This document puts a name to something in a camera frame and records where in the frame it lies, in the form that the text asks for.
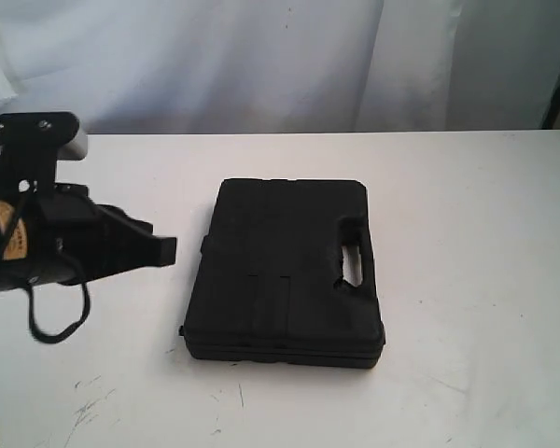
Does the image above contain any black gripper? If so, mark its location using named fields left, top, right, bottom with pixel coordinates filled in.
left=22, top=184, right=177, bottom=285

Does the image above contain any white backdrop curtain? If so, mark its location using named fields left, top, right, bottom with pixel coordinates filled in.
left=0, top=1, right=560, bottom=133

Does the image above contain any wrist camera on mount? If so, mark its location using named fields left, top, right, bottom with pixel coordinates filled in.
left=0, top=112, right=89, bottom=201

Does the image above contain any black cable loop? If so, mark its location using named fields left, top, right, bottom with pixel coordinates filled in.
left=25, top=254, right=93, bottom=345

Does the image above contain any black plastic tool case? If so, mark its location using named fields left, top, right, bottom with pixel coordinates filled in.
left=179, top=178, right=385, bottom=369

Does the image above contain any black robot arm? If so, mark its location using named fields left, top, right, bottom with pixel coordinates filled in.
left=0, top=183, right=177, bottom=291

